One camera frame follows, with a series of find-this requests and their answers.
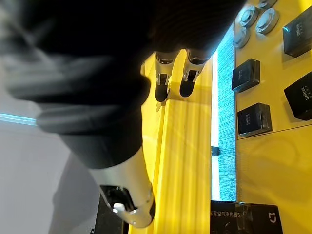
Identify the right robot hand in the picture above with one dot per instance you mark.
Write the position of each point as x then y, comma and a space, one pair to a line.
97, 36

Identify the floor light strip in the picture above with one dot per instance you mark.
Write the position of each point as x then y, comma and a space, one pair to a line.
17, 119

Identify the yellow black shelving rack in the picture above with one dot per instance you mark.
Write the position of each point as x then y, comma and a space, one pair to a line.
185, 146

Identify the grey round part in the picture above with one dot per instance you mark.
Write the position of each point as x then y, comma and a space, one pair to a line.
241, 37
268, 3
267, 20
249, 15

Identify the small black box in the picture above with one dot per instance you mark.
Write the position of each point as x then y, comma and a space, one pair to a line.
254, 120
301, 97
298, 35
245, 76

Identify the air purifier carton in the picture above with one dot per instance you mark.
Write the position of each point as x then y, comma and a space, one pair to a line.
246, 218

